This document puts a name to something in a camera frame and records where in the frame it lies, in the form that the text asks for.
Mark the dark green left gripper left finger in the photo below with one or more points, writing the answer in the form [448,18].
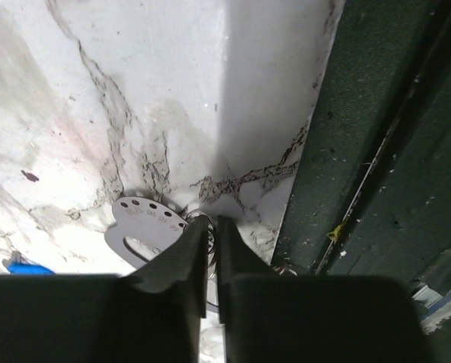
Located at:
[151,315]

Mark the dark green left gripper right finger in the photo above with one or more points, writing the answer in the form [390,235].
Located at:
[273,318]

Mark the clear plastic key organizer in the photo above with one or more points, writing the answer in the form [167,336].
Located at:
[143,229]

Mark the blue capped key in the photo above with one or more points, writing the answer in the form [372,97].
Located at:
[28,269]

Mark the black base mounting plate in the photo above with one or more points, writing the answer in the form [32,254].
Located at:
[372,194]

